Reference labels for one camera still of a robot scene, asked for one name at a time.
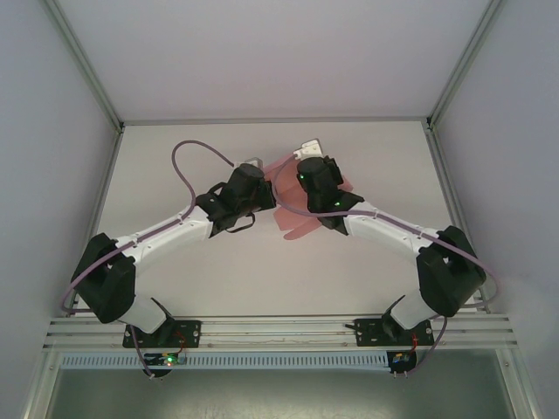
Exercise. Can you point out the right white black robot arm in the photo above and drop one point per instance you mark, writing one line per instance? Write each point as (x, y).
(384, 231)

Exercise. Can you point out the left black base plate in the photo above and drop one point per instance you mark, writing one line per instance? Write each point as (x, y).
(188, 334)

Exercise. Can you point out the aluminium frame post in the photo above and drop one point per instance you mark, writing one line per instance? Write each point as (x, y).
(83, 61)
(463, 61)

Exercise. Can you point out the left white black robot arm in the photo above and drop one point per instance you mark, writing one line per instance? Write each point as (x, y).
(174, 229)

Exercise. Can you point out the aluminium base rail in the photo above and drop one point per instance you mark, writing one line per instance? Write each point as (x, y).
(279, 329)

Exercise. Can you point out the aluminium table side rail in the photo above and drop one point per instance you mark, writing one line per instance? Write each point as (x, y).
(449, 183)
(106, 183)

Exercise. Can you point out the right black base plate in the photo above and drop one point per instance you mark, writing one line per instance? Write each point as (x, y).
(369, 334)

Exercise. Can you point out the small circuit board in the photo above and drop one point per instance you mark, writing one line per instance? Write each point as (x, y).
(401, 359)

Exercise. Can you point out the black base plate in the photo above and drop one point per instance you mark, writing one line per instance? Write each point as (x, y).
(369, 334)
(188, 334)

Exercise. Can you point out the circuit board with green light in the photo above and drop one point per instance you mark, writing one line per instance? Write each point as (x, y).
(168, 360)

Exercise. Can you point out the pink paper box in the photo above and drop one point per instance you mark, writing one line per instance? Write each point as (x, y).
(290, 222)

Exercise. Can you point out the grey metal panel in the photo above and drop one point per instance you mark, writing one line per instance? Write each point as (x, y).
(279, 397)

